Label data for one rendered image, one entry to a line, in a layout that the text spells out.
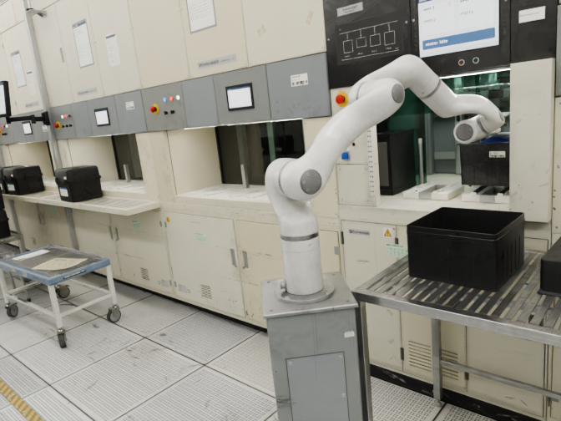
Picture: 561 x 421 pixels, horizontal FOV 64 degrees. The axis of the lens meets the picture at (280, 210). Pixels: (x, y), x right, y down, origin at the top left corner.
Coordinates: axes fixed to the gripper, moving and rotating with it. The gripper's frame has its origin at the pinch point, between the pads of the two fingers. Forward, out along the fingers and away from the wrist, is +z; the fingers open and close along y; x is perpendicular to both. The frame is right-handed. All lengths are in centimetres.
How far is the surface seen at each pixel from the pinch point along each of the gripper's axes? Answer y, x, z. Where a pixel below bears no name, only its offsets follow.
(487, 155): -0.1, -12.0, -5.3
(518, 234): 22, -31, -49
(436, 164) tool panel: -51, -26, 66
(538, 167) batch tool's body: 23.0, -12.9, -29.5
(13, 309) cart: -317, -113, -97
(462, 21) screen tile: -2.9, 38.3, -24.4
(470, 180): -7.5, -22.4, -4.0
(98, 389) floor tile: -164, -119, -109
